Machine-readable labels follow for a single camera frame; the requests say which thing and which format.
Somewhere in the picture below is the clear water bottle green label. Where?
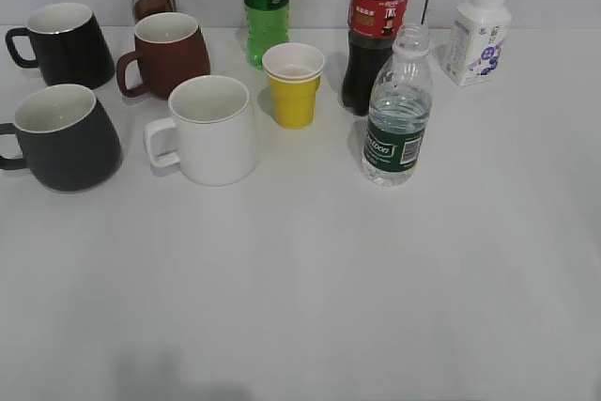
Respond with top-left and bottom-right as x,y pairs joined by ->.
362,23 -> 433,187

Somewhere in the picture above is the dark grey mug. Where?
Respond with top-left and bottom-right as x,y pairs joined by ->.
1,84 -> 123,193

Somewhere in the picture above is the white mug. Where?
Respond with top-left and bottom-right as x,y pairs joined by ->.
144,75 -> 259,187

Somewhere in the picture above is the brown mug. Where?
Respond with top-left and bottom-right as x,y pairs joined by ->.
116,12 -> 210,99

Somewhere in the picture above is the black mug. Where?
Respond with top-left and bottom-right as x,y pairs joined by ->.
5,3 -> 116,89

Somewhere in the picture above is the yellow paper cup stack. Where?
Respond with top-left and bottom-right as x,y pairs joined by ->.
262,42 -> 325,129

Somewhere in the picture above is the cola bottle red label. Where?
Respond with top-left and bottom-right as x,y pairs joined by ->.
341,0 -> 409,116

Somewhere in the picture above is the white milk carton bottle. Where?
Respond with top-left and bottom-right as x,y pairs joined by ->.
441,0 -> 512,86

